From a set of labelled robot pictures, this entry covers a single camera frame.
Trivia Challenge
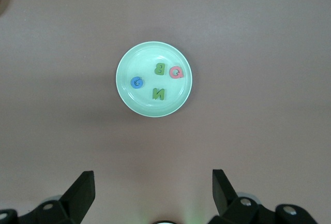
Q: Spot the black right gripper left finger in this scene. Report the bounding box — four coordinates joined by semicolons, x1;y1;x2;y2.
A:
0;171;96;224

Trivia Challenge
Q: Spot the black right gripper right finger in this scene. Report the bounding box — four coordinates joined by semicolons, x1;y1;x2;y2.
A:
208;169;318;224

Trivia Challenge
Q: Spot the green letter N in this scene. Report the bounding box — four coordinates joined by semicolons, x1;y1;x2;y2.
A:
151;87;166;101

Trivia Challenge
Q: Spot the blue letter G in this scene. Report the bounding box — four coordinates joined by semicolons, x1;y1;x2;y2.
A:
130;76;144;89

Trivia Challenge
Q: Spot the red letter Q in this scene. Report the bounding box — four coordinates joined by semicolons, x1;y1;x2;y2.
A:
169;65;186;80

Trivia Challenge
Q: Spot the green letter B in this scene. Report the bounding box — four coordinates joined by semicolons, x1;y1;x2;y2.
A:
154;62;167;76

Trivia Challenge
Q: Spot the brown table mat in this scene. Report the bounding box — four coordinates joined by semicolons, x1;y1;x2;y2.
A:
0;0;331;224

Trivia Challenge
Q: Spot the light green plate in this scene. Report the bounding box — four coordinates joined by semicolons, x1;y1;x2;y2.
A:
115;41;193;118

